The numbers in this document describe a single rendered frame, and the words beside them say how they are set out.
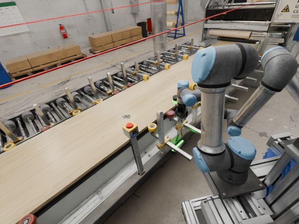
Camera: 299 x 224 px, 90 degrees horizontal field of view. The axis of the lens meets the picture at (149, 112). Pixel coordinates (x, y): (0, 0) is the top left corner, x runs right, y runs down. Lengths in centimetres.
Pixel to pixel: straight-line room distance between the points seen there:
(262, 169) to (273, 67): 59
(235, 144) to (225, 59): 39
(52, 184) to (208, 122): 106
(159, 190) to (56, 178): 116
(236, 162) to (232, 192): 19
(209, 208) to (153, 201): 109
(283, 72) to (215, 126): 40
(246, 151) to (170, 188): 137
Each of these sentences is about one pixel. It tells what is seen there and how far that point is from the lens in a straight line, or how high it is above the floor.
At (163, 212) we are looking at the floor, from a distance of 192.
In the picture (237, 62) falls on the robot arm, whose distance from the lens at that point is 58.
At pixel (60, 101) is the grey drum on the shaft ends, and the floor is 85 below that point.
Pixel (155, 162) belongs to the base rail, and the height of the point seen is 70.
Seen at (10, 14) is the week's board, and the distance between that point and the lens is 784.
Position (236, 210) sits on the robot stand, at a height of 98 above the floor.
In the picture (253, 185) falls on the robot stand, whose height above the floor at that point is 104.
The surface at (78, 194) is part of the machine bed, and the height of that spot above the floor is 72.
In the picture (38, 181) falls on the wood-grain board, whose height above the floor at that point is 90.
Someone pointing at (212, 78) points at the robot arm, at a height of 159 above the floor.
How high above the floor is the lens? 183
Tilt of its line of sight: 38 degrees down
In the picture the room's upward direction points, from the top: 7 degrees counter-clockwise
